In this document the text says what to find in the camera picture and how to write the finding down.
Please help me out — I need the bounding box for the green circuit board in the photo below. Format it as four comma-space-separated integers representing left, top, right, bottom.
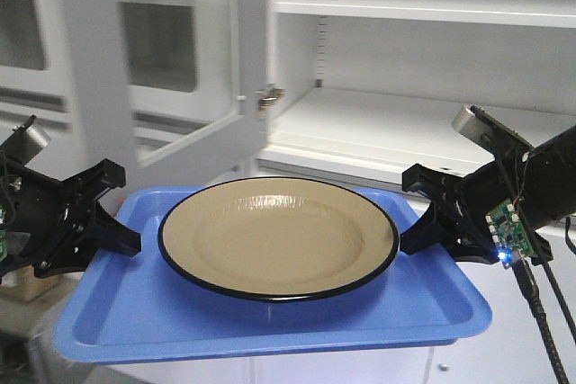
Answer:
485, 199, 535, 269
0, 209, 8, 261

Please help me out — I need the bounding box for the black braided right cable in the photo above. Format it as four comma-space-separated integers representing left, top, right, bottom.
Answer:
515, 221, 576, 384

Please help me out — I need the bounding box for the beige plate black rim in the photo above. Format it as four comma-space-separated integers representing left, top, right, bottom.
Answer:
157, 177, 400, 302

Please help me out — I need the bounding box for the white cabinet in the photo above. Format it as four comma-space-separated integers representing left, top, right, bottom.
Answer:
0, 0, 576, 384

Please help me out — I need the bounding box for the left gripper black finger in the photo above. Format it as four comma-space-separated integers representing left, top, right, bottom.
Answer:
90, 202, 141, 256
63, 158, 126, 201

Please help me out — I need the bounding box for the white upper cabinet shelf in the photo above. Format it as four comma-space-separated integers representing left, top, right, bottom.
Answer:
274, 0, 575, 29

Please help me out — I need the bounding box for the white glass cabinet door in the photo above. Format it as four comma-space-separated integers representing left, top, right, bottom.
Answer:
58, 0, 267, 176

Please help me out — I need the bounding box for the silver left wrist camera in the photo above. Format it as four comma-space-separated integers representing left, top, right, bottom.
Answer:
1, 115, 51, 165

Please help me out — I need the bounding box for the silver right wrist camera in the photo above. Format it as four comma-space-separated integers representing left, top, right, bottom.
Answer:
452, 105, 534, 157

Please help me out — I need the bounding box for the blue plastic tray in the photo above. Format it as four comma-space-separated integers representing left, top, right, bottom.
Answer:
53, 186, 492, 364

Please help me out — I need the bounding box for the green left circuit board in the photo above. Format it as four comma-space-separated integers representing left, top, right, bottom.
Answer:
0, 209, 8, 261

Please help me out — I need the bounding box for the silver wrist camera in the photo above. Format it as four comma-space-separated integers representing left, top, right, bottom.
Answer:
1, 115, 51, 165
452, 105, 534, 157

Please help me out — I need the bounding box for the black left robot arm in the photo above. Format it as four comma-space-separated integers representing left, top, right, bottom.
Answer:
1, 152, 141, 279

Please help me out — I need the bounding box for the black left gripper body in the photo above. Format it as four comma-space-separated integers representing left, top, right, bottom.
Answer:
6, 161, 97, 278

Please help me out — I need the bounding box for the green right circuit board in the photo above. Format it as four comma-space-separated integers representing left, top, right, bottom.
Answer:
485, 199, 535, 269

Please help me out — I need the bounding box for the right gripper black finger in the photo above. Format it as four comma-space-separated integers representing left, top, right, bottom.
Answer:
400, 206, 450, 255
401, 164, 463, 207

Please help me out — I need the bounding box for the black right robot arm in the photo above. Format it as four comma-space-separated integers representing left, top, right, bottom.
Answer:
400, 128, 575, 264

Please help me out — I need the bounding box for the metal door hinge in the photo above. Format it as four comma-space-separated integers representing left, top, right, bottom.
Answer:
256, 84, 285, 112

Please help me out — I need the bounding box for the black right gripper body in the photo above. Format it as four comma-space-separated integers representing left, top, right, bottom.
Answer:
443, 162, 509, 264

